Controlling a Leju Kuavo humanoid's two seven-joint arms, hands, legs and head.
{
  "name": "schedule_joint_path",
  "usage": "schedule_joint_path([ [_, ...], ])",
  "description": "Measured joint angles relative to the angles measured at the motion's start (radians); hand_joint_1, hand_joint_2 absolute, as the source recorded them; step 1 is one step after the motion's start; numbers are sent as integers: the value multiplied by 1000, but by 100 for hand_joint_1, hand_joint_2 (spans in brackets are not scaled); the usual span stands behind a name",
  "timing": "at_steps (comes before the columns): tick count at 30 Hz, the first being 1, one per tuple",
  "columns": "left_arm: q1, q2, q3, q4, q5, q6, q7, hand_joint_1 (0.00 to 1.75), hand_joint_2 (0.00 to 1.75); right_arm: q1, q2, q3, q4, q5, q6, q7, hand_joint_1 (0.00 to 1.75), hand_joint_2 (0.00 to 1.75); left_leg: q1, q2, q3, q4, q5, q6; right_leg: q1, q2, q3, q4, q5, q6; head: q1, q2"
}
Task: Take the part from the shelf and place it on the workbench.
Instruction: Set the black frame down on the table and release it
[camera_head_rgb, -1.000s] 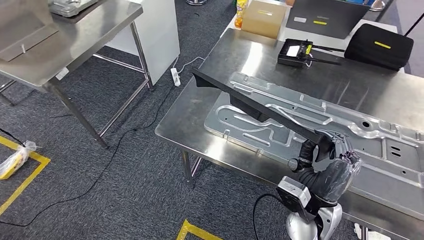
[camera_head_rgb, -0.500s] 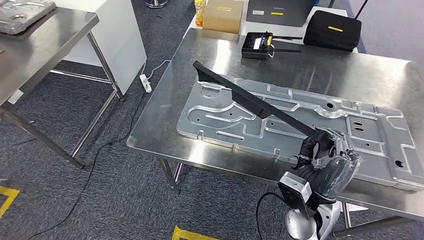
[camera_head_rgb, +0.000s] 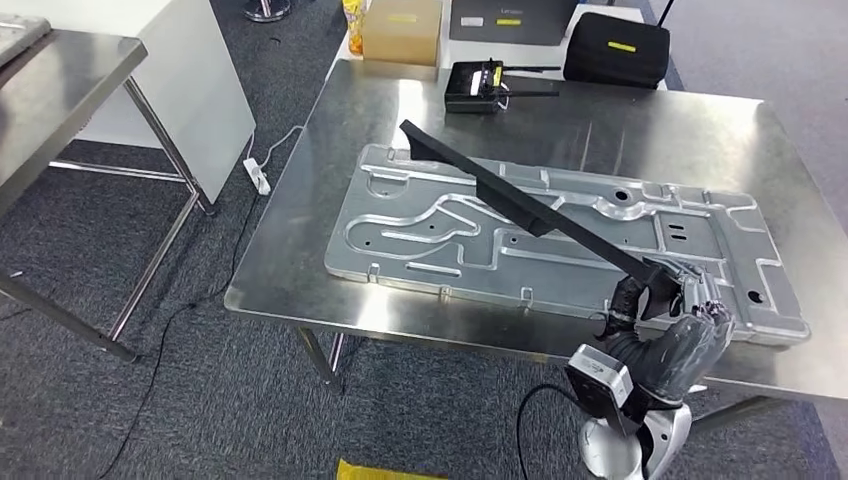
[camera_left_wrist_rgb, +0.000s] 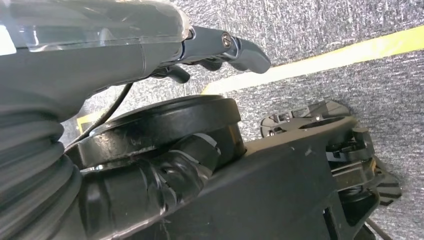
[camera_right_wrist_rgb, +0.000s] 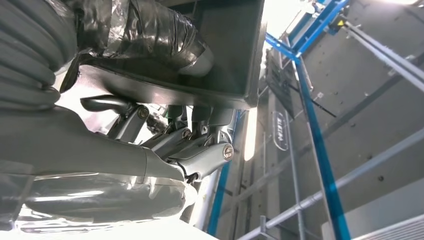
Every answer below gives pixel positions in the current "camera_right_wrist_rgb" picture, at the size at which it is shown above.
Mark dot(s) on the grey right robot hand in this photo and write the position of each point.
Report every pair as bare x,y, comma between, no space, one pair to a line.
82,149

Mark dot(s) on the white ceiling light strip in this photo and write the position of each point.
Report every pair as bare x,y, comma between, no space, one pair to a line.
250,136

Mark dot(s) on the stainless steel workbench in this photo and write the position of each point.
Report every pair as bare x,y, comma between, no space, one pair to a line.
364,169

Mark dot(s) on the oval grey logo sign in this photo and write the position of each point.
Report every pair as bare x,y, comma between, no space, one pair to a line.
280,130

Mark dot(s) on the blue metal shelf rack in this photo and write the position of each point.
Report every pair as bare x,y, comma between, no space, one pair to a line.
318,139

